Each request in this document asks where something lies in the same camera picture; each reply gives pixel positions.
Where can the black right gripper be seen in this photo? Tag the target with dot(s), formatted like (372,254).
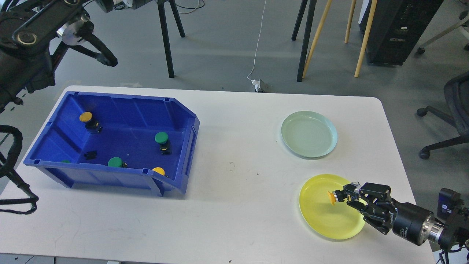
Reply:
(406,220)

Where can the yellow button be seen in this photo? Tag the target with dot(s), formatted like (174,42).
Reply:
(337,196)
(92,125)

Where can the green button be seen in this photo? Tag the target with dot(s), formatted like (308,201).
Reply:
(116,162)
(162,139)

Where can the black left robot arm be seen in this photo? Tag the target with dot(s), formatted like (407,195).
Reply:
(35,35)

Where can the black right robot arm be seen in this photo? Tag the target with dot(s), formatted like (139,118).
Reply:
(448,227)

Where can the yellow plate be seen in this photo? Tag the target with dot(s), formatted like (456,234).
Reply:
(334,221)

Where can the light green plate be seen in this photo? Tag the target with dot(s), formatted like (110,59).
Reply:
(309,134)

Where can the yellow button front edge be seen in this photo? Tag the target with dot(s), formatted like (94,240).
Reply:
(160,171)

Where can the green button front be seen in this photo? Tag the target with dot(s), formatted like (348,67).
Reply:
(116,162)

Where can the white power adapter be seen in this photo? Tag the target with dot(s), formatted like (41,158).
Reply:
(259,85)

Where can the black computer tower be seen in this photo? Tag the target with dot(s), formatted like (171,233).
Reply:
(396,28)

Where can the wooden pole left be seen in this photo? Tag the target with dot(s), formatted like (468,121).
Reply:
(316,36)

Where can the wooden pole middle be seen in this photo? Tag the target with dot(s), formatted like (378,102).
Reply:
(349,21)

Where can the black tripod leg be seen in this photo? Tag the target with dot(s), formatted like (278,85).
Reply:
(306,7)

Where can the small black part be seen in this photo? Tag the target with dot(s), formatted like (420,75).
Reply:
(90,155)

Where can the blue plastic storage bin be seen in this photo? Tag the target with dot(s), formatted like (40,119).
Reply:
(129,124)

